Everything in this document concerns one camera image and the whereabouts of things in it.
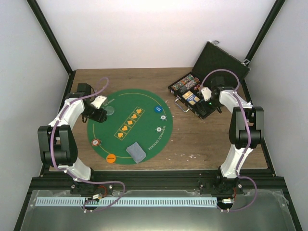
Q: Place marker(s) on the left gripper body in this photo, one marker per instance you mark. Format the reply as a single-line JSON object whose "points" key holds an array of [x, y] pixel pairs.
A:
{"points": [[88, 112]]}

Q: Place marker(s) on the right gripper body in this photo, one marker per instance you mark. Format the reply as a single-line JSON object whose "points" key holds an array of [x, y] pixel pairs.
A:
{"points": [[212, 107]]}

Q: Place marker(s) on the clear acrylic dealer button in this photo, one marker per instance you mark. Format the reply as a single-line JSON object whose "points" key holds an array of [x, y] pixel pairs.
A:
{"points": [[110, 110]]}

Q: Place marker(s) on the brown red chip stack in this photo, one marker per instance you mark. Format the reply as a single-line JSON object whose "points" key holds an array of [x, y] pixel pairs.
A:
{"points": [[96, 142]]}

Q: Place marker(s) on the orange big blind button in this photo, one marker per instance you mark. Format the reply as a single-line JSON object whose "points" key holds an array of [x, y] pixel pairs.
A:
{"points": [[111, 158]]}

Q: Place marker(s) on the blue small blind button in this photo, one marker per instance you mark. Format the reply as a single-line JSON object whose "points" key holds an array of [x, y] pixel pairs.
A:
{"points": [[158, 109]]}

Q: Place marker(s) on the black poker chip case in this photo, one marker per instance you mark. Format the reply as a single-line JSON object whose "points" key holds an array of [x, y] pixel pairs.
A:
{"points": [[213, 68]]}

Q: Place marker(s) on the grey card deck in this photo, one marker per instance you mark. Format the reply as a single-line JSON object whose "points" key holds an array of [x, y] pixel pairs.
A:
{"points": [[136, 152]]}

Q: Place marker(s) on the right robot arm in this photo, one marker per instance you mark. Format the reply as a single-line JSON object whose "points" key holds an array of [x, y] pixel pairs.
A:
{"points": [[245, 130]]}

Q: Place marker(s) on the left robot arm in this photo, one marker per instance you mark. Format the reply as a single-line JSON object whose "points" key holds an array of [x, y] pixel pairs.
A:
{"points": [[57, 145]]}

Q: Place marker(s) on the blue Texas Hold'em card box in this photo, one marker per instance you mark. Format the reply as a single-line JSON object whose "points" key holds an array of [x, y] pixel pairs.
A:
{"points": [[191, 98]]}

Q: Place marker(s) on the round green poker mat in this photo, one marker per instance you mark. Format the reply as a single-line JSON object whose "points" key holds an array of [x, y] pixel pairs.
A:
{"points": [[134, 120]]}

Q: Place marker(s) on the light blue slotted strip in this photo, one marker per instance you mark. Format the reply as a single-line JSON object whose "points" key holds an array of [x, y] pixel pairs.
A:
{"points": [[130, 201]]}

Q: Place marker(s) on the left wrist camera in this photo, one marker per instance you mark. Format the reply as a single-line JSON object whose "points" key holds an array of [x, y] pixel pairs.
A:
{"points": [[99, 101]]}

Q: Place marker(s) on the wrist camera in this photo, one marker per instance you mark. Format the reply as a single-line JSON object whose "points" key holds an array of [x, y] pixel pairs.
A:
{"points": [[99, 101], [206, 93]]}

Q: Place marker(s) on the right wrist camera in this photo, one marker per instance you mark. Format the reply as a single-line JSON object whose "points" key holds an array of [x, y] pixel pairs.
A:
{"points": [[206, 93]]}

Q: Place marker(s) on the chrome case handle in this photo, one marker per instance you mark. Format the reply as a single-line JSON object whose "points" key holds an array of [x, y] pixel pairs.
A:
{"points": [[179, 106]]}

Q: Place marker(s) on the black aluminium frame rail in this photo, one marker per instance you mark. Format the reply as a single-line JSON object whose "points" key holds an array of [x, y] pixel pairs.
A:
{"points": [[207, 181]]}

